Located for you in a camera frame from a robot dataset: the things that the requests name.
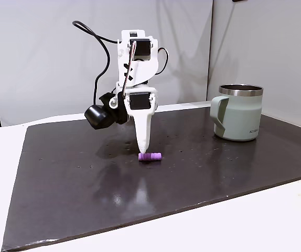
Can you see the black table mat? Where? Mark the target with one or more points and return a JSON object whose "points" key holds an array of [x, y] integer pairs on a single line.
{"points": [[113, 189]]}

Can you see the black camera with mount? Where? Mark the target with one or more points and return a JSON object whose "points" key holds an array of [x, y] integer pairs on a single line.
{"points": [[98, 116]]}

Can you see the sage green steel mug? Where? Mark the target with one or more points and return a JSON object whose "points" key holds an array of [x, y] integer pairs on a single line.
{"points": [[241, 118]]}

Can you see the purple ribbed pen grip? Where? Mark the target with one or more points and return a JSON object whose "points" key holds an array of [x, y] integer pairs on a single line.
{"points": [[150, 156]]}

